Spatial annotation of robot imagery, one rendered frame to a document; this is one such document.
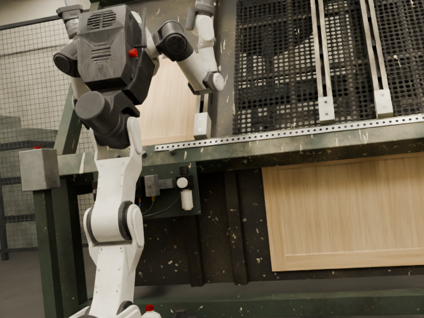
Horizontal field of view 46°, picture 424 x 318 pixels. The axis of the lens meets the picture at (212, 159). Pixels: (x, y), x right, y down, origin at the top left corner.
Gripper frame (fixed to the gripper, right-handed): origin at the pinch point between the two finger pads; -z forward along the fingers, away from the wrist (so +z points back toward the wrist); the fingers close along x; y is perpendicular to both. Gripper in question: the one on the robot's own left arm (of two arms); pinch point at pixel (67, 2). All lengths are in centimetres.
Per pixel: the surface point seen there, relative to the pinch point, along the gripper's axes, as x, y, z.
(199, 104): 43, 7, 66
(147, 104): 25, -16, 53
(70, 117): -11, -32, 45
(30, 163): -36, -6, 69
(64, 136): -17, -30, 54
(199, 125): 38, 10, 77
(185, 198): 20, 12, 107
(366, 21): 123, 38, 57
